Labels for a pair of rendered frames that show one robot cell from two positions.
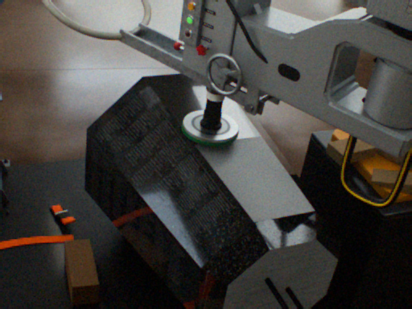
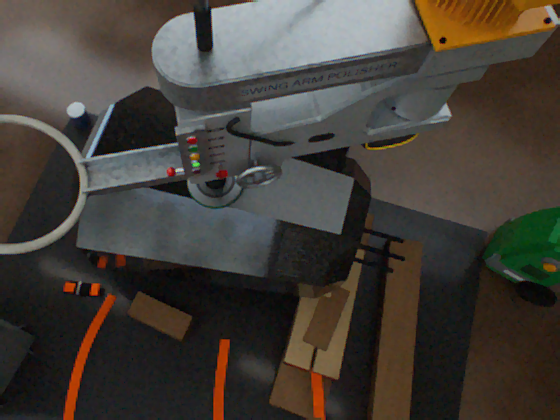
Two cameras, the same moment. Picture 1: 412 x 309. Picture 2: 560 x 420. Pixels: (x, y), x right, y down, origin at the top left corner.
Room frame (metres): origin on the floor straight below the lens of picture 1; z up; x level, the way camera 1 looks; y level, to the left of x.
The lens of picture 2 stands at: (1.52, 0.53, 2.79)
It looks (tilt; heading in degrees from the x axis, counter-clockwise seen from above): 67 degrees down; 320
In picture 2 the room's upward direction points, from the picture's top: 4 degrees counter-clockwise
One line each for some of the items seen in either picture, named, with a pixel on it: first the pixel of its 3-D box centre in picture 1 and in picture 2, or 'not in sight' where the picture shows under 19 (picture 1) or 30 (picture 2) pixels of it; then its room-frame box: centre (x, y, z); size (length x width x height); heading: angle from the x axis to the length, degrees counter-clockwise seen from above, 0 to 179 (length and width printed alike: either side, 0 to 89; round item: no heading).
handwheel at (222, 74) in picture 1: (230, 72); (256, 166); (1.98, -0.02, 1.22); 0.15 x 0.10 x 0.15; 58
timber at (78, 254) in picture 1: (80, 270); (161, 316); (2.07, 0.49, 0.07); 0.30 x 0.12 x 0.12; 22
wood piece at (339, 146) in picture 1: (352, 149); not in sight; (2.30, -0.58, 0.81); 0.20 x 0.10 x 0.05; 125
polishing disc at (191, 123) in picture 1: (210, 125); (215, 180); (2.14, 0.01, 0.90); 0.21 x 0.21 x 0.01
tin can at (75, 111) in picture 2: not in sight; (78, 115); (3.26, 0.08, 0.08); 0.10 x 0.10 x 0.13
